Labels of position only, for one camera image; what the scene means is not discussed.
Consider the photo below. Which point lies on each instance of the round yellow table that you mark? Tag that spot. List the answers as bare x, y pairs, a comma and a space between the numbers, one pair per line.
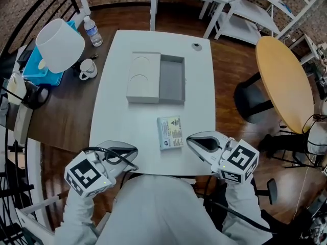
283, 80

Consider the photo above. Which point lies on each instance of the black mug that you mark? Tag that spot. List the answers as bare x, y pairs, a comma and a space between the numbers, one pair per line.
38, 94

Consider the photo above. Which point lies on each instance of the grey box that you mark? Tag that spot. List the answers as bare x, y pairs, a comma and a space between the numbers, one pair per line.
171, 79

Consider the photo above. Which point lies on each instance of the person's left forearm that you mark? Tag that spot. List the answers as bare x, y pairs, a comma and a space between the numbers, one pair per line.
76, 218

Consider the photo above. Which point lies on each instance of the person's white shirt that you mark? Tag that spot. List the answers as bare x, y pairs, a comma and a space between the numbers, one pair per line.
158, 210

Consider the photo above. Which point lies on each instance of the clear plastic water bottle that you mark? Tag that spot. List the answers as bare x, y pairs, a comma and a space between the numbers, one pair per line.
93, 32

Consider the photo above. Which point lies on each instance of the black round table base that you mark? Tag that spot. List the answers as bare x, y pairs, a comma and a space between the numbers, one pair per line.
249, 98

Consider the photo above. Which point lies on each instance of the white plastic jug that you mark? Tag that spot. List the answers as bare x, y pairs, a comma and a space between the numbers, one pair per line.
15, 89

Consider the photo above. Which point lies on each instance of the white table lamp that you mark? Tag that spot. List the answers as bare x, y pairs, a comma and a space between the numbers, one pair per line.
60, 45

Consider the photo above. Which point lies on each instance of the light grey box lid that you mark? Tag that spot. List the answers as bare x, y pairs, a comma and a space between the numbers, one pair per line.
143, 78

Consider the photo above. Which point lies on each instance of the black chair armrest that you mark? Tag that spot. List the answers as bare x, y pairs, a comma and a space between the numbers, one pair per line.
272, 191

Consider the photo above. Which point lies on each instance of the black metal railing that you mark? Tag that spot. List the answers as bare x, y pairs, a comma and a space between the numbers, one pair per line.
28, 11

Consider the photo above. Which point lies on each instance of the person's right forearm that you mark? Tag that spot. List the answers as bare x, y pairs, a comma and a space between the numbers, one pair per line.
242, 208

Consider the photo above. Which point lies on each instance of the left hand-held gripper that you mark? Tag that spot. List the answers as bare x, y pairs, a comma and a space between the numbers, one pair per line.
84, 173

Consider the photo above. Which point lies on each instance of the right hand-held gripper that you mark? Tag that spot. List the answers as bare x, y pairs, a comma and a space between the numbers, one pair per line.
238, 162

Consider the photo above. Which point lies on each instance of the white mug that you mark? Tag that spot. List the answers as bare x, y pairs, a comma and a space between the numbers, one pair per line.
88, 69

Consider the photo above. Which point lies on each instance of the white metal shelf rack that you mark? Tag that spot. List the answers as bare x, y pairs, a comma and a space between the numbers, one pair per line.
245, 16

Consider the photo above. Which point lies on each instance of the blue plastic tray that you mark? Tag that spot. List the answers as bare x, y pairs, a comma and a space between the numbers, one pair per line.
33, 70

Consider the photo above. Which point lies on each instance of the white tissues packet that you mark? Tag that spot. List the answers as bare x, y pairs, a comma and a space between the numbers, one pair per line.
170, 133

